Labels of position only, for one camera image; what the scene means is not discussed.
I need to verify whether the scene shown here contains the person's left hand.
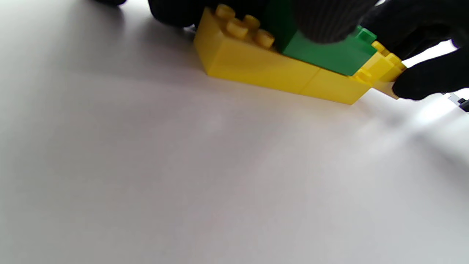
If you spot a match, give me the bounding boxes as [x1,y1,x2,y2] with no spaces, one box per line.
[93,0,380,44]

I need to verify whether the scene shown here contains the person's right hand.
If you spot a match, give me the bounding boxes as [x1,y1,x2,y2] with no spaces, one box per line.
[361,0,469,100]

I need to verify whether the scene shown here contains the green lego brick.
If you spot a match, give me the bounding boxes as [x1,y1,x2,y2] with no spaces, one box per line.
[262,0,378,77]

